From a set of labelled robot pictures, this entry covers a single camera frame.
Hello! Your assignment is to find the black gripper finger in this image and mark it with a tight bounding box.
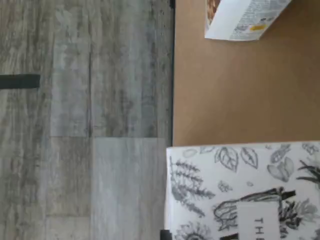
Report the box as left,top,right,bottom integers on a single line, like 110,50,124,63
159,229,173,240

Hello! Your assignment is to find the white box yellow strip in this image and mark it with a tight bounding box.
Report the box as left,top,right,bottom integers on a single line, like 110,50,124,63
164,141,320,240

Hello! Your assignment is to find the black metal shelf rack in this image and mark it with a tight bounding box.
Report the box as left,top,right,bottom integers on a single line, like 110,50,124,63
168,0,176,147

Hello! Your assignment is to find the brown shelf board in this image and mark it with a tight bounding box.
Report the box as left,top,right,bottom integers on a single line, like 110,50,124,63
172,0,320,148

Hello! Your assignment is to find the straight black tape strip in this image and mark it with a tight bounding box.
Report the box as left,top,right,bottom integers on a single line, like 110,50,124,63
0,74,41,90

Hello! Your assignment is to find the purely elizabeth yellow white box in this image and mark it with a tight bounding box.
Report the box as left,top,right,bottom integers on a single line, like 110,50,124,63
204,0,293,41

